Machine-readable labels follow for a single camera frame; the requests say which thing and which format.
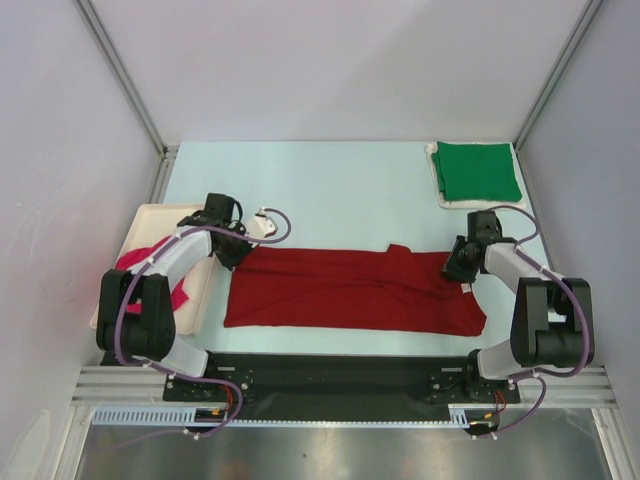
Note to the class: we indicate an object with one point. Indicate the dark red t shirt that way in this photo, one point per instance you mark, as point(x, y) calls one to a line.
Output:
point(394, 290)

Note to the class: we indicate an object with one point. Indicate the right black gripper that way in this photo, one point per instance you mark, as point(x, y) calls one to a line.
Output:
point(451, 267)

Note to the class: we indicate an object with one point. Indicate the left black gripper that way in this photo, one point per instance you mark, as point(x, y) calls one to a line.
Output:
point(230, 262)

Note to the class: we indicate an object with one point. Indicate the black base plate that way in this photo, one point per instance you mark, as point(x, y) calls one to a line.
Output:
point(341, 386)

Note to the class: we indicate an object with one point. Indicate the pink t shirt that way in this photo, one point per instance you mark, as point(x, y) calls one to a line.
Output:
point(138, 257)

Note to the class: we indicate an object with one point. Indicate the folded white t shirt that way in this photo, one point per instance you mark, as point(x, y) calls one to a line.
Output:
point(480, 205)

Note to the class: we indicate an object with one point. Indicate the aluminium frame post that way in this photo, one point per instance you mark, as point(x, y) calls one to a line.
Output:
point(560, 67)
point(165, 153)

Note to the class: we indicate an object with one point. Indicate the right aluminium frame post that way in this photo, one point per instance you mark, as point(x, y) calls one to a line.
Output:
point(560, 67)

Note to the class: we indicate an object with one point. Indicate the left aluminium frame post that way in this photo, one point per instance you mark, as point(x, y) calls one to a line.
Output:
point(165, 153)

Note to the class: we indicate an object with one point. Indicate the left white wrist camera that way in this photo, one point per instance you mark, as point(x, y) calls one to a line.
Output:
point(260, 227)

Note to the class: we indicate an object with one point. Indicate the folded green t shirt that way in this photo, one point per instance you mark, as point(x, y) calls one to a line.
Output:
point(477, 172)

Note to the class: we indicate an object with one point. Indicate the white cable duct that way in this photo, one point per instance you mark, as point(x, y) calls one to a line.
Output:
point(205, 418)

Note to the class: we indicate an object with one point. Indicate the white plastic tray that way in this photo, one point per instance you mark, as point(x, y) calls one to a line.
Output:
point(154, 222)

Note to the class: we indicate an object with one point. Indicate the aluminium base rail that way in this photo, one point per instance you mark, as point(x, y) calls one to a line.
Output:
point(111, 385)

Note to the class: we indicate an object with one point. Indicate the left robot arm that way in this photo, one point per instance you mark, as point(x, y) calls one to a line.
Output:
point(135, 320)

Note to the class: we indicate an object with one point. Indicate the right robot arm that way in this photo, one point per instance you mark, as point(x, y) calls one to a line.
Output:
point(552, 324)

